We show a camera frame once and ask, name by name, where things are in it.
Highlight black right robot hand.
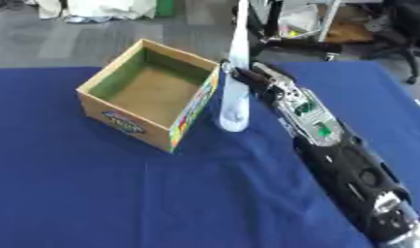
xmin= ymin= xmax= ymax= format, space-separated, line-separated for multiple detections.
xmin=218 ymin=58 xmax=293 ymax=105

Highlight tan cardboard box green inside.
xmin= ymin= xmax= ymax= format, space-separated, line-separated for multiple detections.
xmin=75 ymin=38 xmax=223 ymax=154

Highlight clear plastic bag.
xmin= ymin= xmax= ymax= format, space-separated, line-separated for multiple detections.
xmin=276 ymin=3 xmax=324 ymax=41

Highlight white metal pole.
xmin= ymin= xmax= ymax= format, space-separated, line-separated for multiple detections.
xmin=315 ymin=0 xmax=345 ymax=44

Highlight green upright panel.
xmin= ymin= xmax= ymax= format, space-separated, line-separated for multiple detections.
xmin=154 ymin=0 xmax=178 ymax=18

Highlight black office chair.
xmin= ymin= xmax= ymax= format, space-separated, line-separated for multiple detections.
xmin=362 ymin=0 xmax=420 ymax=85

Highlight white cloth heap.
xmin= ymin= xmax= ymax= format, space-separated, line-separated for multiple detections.
xmin=32 ymin=0 xmax=160 ymax=24

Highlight black wheeled cart frame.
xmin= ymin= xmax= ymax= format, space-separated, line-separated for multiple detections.
xmin=230 ymin=0 xmax=345 ymax=62

